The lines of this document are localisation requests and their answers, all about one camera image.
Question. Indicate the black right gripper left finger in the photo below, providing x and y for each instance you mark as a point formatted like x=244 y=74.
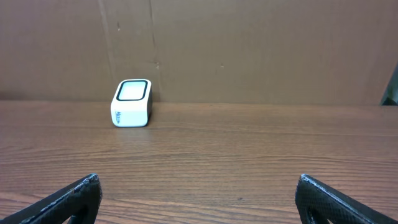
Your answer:
x=78 y=202

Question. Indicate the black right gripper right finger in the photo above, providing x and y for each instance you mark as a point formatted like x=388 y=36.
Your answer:
x=319 y=203

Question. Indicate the white barcode scanner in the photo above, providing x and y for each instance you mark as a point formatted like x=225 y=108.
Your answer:
x=131 y=106

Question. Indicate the dark object at right edge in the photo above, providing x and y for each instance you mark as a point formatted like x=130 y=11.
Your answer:
x=390 y=95

